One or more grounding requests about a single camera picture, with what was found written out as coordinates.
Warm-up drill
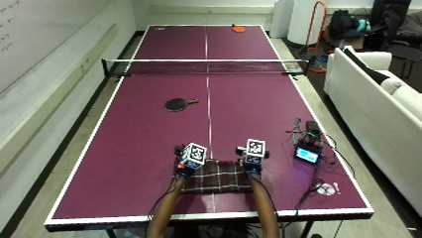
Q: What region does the person's left hand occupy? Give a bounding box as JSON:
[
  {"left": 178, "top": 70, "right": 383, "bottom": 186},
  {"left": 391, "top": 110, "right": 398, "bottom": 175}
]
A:
[{"left": 173, "top": 144, "right": 201, "bottom": 179}]

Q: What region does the person's right hand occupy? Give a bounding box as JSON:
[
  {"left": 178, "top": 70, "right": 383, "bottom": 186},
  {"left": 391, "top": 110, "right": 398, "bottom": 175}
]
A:
[{"left": 234, "top": 146, "right": 270, "bottom": 175}]

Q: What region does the dark plaid cloth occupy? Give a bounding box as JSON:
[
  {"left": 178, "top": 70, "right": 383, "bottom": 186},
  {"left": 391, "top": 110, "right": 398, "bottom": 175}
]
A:
[{"left": 181, "top": 159, "right": 255, "bottom": 194}]

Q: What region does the white marker cube on left glove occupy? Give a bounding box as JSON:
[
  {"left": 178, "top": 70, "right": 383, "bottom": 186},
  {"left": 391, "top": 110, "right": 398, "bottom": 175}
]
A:
[{"left": 181, "top": 142, "right": 209, "bottom": 170}]

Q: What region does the white marker cube on glove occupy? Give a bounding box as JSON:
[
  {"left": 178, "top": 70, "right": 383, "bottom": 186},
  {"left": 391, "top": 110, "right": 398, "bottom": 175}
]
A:
[
  {"left": 242, "top": 138, "right": 267, "bottom": 166},
  {"left": 181, "top": 142, "right": 209, "bottom": 170}
]

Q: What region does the white marker cube on right glove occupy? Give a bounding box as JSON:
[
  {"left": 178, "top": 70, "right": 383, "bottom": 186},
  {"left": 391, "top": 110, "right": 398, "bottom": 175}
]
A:
[{"left": 242, "top": 138, "right": 267, "bottom": 166}]

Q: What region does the purple table tennis table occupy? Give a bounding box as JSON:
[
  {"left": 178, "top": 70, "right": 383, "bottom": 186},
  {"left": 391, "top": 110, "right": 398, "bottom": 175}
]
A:
[{"left": 44, "top": 23, "right": 375, "bottom": 232}]

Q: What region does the small computer with lit screen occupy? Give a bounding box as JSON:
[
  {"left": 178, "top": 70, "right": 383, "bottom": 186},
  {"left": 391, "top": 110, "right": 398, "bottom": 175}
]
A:
[{"left": 293, "top": 130, "right": 326, "bottom": 166}]

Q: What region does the black table tennis paddle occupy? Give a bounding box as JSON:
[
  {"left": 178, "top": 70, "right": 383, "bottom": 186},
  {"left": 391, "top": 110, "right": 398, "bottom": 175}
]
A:
[{"left": 163, "top": 97, "right": 201, "bottom": 113}]

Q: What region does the black table tennis net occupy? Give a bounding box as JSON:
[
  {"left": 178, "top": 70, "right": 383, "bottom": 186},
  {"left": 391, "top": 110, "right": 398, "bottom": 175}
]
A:
[{"left": 100, "top": 58, "right": 317, "bottom": 78}]

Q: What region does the white sofa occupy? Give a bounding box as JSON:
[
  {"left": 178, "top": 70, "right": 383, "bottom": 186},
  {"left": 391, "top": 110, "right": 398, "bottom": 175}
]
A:
[{"left": 323, "top": 45, "right": 422, "bottom": 209}]

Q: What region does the black cushion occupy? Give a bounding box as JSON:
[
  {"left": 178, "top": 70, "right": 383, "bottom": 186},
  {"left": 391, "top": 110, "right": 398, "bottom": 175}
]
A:
[{"left": 342, "top": 48, "right": 391, "bottom": 85}]

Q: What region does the white round column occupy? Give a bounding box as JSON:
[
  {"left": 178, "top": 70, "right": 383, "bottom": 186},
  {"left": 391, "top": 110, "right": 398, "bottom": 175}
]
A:
[{"left": 286, "top": 0, "right": 327, "bottom": 46}]

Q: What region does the black backpack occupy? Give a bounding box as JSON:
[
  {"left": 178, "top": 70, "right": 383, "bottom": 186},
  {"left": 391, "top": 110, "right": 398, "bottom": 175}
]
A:
[{"left": 329, "top": 9, "right": 363, "bottom": 40}]

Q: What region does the whiteboard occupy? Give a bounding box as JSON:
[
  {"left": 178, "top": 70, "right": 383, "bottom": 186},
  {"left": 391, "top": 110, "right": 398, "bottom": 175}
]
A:
[{"left": 0, "top": 0, "right": 116, "bottom": 95}]

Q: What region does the black office chair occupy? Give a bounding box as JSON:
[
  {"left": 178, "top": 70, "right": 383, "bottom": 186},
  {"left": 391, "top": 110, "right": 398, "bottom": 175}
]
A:
[{"left": 367, "top": 0, "right": 422, "bottom": 79}]

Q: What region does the black cable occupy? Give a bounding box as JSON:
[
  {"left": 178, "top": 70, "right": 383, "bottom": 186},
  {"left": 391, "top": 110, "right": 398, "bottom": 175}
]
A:
[{"left": 281, "top": 162, "right": 341, "bottom": 229}]

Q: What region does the orange metal frame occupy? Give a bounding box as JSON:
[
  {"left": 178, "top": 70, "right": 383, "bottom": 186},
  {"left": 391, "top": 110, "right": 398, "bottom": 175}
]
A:
[{"left": 303, "top": 0, "right": 330, "bottom": 73}]

